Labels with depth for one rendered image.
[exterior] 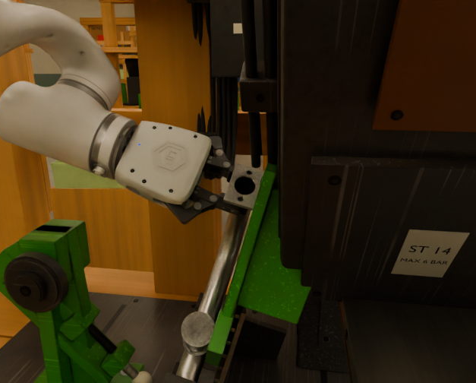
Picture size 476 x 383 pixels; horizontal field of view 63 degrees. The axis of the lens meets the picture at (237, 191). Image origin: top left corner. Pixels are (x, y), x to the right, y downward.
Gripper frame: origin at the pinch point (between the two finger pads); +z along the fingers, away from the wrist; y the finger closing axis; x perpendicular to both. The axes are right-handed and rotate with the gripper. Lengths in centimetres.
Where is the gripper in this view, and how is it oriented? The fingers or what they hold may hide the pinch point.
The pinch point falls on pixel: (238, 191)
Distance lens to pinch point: 51.0
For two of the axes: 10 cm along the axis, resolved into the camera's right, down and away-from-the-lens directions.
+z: 9.4, 3.4, -0.1
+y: 3.1, -8.5, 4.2
